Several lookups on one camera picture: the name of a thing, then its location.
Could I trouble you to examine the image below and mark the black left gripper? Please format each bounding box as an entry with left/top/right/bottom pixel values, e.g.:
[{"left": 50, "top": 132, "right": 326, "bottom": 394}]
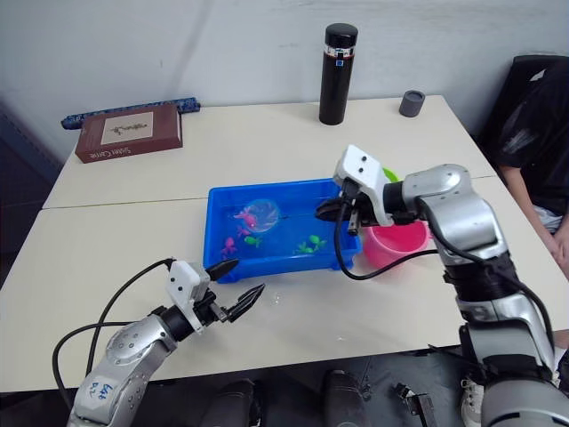
[{"left": 196, "top": 258, "right": 267, "bottom": 327}]

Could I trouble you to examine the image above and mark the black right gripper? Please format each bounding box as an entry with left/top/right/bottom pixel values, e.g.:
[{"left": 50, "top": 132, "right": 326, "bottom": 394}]
[{"left": 314, "top": 195, "right": 380, "bottom": 236}]

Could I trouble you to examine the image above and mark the small round fishing net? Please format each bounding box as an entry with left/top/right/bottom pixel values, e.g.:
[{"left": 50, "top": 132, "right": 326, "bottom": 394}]
[{"left": 242, "top": 198, "right": 319, "bottom": 236}]

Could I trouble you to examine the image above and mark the blue plastic tub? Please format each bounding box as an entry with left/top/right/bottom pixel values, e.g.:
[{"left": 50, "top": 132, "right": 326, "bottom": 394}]
[{"left": 203, "top": 177, "right": 364, "bottom": 285}]

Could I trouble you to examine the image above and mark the pink and orange toy fish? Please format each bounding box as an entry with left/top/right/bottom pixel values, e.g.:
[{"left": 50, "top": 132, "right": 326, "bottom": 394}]
[{"left": 234, "top": 207, "right": 260, "bottom": 230}]

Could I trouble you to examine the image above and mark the pink plastic bucket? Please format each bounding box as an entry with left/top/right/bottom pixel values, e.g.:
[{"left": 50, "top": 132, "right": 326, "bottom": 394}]
[{"left": 362, "top": 220, "right": 434, "bottom": 270}]

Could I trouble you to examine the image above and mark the small grey cup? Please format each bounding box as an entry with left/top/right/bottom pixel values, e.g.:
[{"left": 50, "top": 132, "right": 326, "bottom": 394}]
[{"left": 398, "top": 90, "right": 426, "bottom": 118}]

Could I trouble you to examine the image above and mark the dark rounded shape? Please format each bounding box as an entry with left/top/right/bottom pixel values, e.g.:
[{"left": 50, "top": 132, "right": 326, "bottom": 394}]
[
  {"left": 212, "top": 377, "right": 264, "bottom": 427},
  {"left": 321, "top": 368, "right": 371, "bottom": 427}
]

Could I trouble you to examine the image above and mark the tall black thermos bottle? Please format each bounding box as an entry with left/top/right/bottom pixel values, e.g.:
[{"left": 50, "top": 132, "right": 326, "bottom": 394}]
[{"left": 318, "top": 23, "right": 359, "bottom": 126}]

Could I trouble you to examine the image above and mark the blue patterned rolled stick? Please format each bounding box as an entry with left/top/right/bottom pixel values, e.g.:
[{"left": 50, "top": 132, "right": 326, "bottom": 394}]
[{"left": 60, "top": 93, "right": 202, "bottom": 132}]

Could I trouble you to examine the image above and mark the brown hardcover book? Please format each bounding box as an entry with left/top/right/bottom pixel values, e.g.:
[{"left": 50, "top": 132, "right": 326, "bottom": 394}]
[{"left": 74, "top": 104, "right": 184, "bottom": 165}]

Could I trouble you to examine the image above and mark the person in black shirt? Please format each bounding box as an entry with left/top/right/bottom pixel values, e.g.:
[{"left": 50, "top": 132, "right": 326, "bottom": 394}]
[{"left": 495, "top": 66, "right": 569, "bottom": 282}]

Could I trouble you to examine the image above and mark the white sneaker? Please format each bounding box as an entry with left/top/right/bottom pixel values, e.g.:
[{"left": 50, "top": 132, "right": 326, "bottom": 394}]
[{"left": 460, "top": 375, "right": 486, "bottom": 427}]

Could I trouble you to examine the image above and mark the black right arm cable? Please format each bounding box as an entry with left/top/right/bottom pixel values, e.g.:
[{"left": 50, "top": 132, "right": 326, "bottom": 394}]
[{"left": 333, "top": 180, "right": 557, "bottom": 357}]

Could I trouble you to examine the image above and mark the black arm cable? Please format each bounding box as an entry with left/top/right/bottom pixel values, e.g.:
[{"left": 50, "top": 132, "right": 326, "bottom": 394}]
[
  {"left": 52, "top": 256, "right": 175, "bottom": 413},
  {"left": 333, "top": 180, "right": 557, "bottom": 357}
]

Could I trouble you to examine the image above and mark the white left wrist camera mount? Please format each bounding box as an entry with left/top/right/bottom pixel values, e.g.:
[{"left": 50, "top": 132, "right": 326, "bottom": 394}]
[{"left": 164, "top": 261, "right": 212, "bottom": 335}]

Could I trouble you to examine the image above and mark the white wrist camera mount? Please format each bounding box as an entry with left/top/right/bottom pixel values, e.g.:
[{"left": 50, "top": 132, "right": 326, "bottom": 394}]
[
  {"left": 164, "top": 261, "right": 212, "bottom": 335},
  {"left": 333, "top": 144, "right": 395, "bottom": 227}
]

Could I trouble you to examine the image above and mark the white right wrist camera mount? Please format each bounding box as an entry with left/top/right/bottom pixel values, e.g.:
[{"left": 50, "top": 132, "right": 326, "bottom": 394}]
[{"left": 333, "top": 144, "right": 395, "bottom": 227}]

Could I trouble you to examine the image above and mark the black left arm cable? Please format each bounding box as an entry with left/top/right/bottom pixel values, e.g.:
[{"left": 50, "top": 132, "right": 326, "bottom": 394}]
[{"left": 52, "top": 256, "right": 175, "bottom": 413}]

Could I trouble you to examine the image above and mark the black metal bracket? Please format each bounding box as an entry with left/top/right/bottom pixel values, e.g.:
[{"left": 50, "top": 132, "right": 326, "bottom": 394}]
[{"left": 389, "top": 381, "right": 437, "bottom": 427}]

